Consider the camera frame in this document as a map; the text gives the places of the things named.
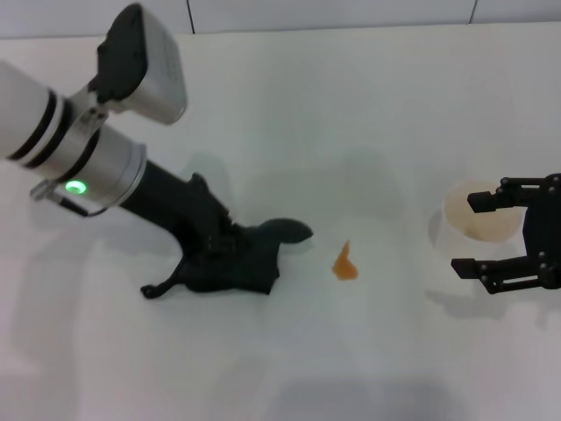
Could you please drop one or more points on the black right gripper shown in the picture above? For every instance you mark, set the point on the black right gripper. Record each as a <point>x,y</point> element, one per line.
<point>548,232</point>

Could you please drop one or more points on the white paper cup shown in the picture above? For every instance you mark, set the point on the white paper cup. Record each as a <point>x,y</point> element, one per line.
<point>486,223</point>

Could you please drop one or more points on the orange liquid stain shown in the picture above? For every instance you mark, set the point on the orange liquid stain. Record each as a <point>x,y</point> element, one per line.
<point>346,267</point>

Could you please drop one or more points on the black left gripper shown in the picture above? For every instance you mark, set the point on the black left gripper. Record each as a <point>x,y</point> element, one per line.
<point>184,210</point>

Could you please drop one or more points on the silver black wrist camera box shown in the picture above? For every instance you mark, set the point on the silver black wrist camera box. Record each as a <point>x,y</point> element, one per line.
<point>158,74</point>

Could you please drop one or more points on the dark blue rag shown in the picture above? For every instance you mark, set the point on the dark blue rag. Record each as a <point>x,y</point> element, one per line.
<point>263,274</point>

